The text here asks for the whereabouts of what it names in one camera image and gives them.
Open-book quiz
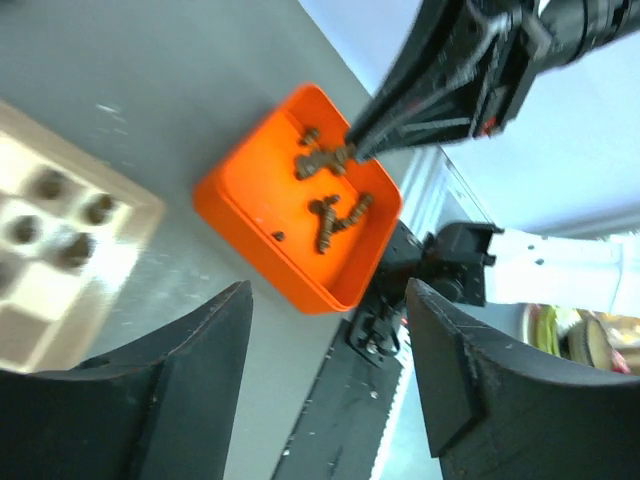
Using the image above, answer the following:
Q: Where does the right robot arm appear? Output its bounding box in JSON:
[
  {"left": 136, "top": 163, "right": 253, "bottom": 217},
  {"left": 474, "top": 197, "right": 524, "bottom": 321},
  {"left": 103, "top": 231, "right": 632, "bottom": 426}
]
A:
[{"left": 345, "top": 1, "right": 639, "bottom": 316}]

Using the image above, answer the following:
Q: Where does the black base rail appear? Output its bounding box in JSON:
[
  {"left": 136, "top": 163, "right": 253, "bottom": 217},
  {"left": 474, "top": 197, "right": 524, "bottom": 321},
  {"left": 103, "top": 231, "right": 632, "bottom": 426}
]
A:
[{"left": 272, "top": 320, "right": 412, "bottom": 479}]

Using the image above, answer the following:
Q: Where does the orange plastic tray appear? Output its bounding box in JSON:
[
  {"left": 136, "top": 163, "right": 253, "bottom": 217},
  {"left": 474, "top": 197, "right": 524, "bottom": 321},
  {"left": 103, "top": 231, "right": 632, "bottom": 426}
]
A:
[{"left": 192, "top": 84, "right": 402, "bottom": 314}]

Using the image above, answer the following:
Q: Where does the white cable duct strip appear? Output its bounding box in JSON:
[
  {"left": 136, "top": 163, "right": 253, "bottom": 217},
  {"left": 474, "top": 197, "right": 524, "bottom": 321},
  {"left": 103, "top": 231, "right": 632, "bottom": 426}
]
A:
[{"left": 369, "top": 362, "right": 414, "bottom": 480}]

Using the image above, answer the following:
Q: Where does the wooden chess board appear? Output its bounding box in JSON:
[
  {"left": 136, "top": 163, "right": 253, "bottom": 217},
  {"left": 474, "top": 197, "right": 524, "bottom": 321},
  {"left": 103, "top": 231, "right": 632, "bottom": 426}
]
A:
[{"left": 1, "top": 103, "right": 165, "bottom": 374}]

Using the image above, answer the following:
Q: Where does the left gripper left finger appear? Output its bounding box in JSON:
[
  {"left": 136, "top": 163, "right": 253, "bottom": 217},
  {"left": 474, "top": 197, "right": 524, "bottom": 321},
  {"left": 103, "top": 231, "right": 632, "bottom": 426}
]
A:
[{"left": 1, "top": 281, "right": 253, "bottom": 479}]

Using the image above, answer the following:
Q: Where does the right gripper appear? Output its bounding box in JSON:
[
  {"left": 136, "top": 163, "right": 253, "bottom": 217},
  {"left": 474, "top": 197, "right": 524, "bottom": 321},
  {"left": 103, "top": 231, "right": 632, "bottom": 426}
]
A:
[{"left": 345, "top": 0, "right": 639, "bottom": 161}]

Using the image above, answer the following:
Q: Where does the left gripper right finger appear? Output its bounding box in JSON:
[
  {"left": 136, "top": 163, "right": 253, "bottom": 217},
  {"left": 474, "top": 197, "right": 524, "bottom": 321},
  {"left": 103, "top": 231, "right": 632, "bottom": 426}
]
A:
[{"left": 406, "top": 279, "right": 639, "bottom": 479}]

